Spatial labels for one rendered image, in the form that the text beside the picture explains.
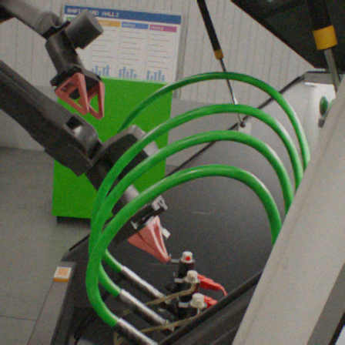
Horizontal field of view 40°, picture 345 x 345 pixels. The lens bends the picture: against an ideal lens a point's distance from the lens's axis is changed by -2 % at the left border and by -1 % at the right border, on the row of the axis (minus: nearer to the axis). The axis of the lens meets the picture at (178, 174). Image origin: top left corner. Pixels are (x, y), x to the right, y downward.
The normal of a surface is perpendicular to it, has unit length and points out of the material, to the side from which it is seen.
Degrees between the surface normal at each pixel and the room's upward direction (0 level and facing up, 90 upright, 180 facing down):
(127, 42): 90
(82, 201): 90
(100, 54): 90
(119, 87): 90
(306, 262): 76
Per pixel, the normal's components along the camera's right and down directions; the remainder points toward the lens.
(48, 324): 0.11, -0.97
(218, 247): 0.07, 0.22
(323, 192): -0.94, -0.31
